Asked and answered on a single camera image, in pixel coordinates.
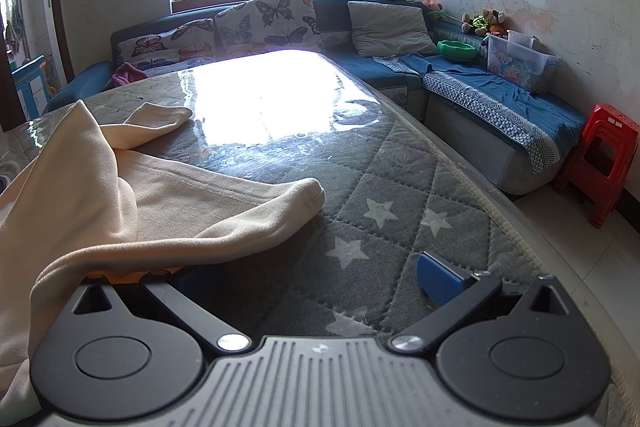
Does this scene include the cream long-sleeve shirt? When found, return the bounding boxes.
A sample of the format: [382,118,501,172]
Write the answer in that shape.
[0,99,327,415]

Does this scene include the red plastic stool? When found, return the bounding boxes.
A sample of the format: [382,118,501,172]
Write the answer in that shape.
[551,103,640,229]

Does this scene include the blue cabinet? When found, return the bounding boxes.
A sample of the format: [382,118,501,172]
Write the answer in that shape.
[11,56,51,120]

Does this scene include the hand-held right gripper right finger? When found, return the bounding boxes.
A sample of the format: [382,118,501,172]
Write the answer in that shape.
[391,251,571,355]

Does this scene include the brown plush toy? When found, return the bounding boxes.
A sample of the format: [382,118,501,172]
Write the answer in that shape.
[460,9,506,38]

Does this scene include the grey pillow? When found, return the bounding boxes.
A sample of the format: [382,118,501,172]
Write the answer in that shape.
[346,1,441,58]

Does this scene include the blue sofa blanket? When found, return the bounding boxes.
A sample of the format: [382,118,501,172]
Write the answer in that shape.
[372,52,591,175]

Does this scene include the green plastic basin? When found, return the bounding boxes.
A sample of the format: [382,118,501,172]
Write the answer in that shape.
[436,39,479,62]

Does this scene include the blue corner sofa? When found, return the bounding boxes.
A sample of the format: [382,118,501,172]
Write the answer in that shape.
[42,0,591,198]

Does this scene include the purple cloth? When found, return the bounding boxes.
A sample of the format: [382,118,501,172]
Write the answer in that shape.
[111,62,151,90]

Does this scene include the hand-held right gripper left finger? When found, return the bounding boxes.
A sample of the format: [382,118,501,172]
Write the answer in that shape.
[70,278,252,355]

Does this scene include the clear plastic storage box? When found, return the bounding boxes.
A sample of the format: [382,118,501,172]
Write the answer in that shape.
[482,29,563,95]

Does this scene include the butterfly print cushion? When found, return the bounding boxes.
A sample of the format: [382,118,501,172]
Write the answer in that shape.
[117,18,218,70]
[215,0,326,58]

